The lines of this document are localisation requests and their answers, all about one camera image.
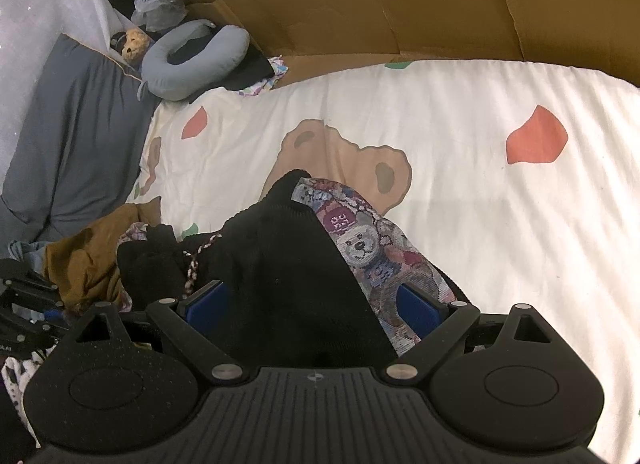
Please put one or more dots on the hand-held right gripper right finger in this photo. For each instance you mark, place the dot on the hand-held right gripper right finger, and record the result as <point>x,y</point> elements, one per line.
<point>420,311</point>

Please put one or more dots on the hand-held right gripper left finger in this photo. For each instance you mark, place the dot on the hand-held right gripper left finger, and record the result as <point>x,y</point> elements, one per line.
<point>205,301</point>

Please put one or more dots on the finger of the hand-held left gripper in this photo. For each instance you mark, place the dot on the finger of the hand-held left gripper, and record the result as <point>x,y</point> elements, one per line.
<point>30,281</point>
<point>35,324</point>

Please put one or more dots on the black shorts with bear print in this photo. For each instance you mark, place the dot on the black shorts with bear print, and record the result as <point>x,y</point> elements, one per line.
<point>280,284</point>

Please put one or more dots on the black white patterned cloth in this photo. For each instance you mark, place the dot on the black white patterned cloth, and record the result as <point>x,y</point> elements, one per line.
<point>17,384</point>

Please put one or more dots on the brown garment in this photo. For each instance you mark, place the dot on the brown garment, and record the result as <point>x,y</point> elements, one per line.
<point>90,254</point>

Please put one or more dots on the cream bear print bed sheet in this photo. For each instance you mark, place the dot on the cream bear print bed sheet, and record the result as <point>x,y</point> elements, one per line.
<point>475,244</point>

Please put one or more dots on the white floral cloth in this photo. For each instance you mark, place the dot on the white floral cloth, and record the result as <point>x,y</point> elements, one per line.
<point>270,76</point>

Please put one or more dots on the grey neck pillow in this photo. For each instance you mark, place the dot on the grey neck pillow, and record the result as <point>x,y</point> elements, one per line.
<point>225,51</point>

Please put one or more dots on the small teddy bear toy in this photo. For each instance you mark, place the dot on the small teddy bear toy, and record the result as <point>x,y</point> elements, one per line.
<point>134,43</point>

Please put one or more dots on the clear plastic bag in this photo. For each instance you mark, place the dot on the clear plastic bag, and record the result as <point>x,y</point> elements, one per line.
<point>157,8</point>

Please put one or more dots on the folded brown cardboard sheet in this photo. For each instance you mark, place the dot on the folded brown cardboard sheet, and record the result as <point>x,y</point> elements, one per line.
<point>425,3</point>

